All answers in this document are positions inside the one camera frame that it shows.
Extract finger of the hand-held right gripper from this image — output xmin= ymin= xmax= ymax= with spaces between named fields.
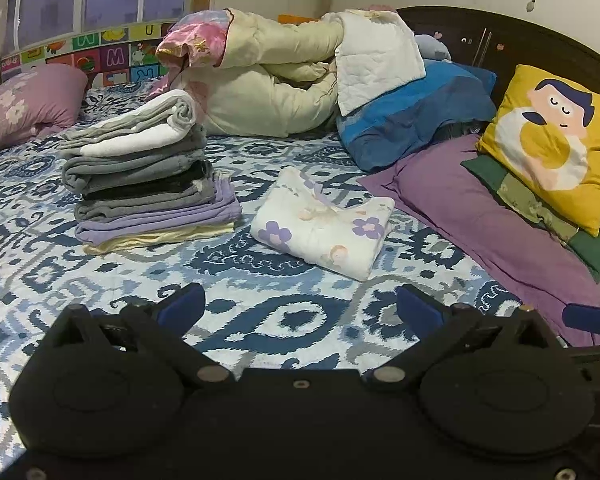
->
xmin=562 ymin=303 xmax=600 ymax=336

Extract pink floral pillow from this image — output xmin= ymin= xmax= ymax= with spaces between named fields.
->
xmin=0 ymin=64 xmax=90 ymax=162

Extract black cloth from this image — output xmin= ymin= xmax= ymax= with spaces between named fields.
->
xmin=432 ymin=120 xmax=488 ymax=144

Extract purple pillow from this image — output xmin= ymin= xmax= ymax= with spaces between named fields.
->
xmin=357 ymin=134 xmax=600 ymax=348

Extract blue blanket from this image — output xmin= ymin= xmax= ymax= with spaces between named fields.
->
xmin=337 ymin=59 xmax=498 ymax=172

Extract white quilted blanket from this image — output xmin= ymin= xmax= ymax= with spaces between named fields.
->
xmin=334 ymin=9 xmax=427 ymax=116

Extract blue-grey plush toy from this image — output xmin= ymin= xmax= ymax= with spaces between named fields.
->
xmin=414 ymin=31 xmax=453 ymax=64

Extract colourful alphabet foam mat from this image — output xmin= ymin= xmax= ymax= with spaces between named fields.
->
xmin=0 ymin=21 xmax=178 ymax=92

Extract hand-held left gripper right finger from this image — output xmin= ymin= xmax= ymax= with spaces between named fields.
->
xmin=364 ymin=284 xmax=564 ymax=392

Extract cream quilt with pink lining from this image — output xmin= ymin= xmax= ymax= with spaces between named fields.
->
xmin=145 ymin=7 xmax=348 ymax=138

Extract blue patterned bedsheet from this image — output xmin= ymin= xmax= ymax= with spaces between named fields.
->
xmin=0 ymin=79 xmax=573 ymax=466

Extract green patterned cushion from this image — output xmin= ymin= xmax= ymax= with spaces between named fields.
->
xmin=461 ymin=154 xmax=600 ymax=283

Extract dark wooden headboard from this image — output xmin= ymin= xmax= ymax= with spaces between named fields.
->
xmin=395 ymin=6 xmax=600 ymax=123

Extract white floral garment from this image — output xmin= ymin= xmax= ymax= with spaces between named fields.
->
xmin=250 ymin=166 xmax=396 ymax=282

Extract yellow cartoon cushion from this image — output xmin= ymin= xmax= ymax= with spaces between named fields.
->
xmin=476 ymin=64 xmax=600 ymax=238

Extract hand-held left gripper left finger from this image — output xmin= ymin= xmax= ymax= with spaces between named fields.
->
xmin=55 ymin=283 xmax=235 ymax=392

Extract stack of folded clothes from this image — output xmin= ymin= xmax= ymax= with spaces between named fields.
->
xmin=57 ymin=89 xmax=243 ymax=256

